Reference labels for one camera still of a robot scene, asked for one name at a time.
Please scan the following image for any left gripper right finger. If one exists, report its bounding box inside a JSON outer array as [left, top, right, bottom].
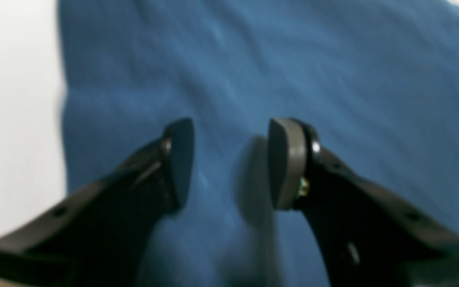
[[268, 118, 459, 287]]

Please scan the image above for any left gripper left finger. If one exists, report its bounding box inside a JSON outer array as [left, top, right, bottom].
[[0, 118, 195, 287]]

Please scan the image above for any dark blue t-shirt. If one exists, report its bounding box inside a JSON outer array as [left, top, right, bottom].
[[58, 0, 459, 287]]

